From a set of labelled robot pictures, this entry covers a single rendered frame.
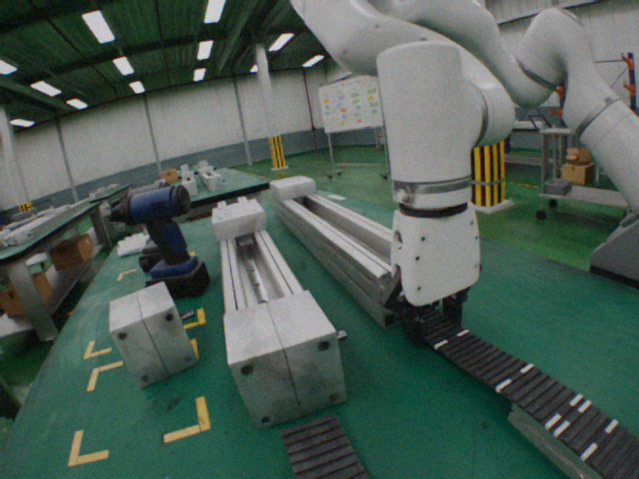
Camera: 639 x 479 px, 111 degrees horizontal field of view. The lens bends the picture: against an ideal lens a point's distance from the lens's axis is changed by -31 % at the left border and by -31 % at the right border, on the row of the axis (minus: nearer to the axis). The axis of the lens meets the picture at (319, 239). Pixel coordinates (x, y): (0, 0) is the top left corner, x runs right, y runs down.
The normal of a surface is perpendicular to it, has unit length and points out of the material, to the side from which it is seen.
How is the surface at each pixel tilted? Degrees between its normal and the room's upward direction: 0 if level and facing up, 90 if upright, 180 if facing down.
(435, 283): 89
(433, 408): 0
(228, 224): 90
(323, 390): 90
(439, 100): 90
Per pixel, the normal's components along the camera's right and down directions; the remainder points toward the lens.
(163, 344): 0.58, 0.18
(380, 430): -0.15, -0.93
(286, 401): 0.32, 0.27
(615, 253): -0.90, 0.28
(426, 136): -0.34, 0.37
